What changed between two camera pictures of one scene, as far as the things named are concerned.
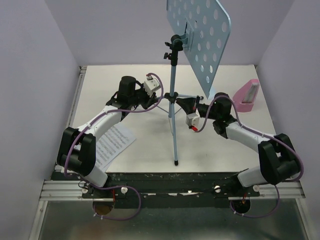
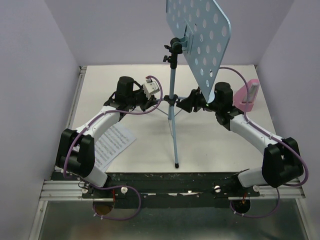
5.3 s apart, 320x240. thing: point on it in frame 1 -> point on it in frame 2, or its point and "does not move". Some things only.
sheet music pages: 111,145 does not move
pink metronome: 244,97 does not move
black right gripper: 187,104 -> 187,104
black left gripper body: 143,98 does not move
